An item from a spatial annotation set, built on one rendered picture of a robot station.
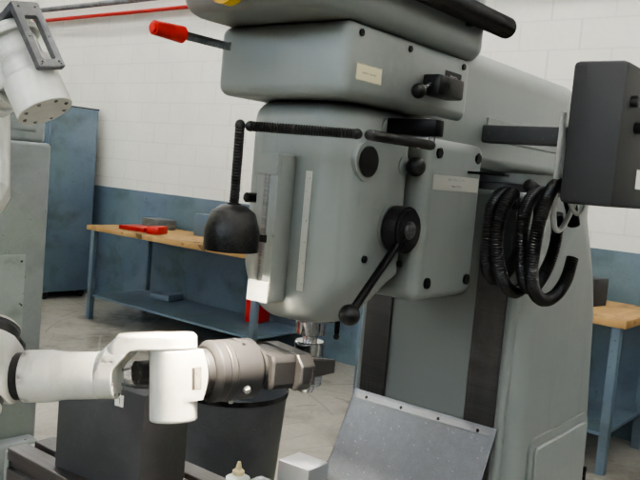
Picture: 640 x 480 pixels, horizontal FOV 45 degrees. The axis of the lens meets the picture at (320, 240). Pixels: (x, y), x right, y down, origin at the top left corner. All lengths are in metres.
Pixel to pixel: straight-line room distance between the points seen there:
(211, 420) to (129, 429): 1.68
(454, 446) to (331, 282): 0.53
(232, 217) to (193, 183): 6.64
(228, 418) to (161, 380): 2.02
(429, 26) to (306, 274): 0.40
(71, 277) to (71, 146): 1.38
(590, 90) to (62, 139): 7.47
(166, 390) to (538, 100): 0.91
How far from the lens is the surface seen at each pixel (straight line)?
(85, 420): 1.52
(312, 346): 1.19
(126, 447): 1.45
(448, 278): 1.30
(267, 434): 3.18
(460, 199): 1.30
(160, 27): 1.08
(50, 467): 1.61
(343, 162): 1.08
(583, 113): 1.22
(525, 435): 1.53
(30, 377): 1.12
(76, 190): 8.52
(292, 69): 1.08
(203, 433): 3.14
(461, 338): 1.49
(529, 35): 5.75
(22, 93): 0.97
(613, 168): 1.19
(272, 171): 1.08
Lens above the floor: 1.53
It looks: 5 degrees down
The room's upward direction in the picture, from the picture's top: 5 degrees clockwise
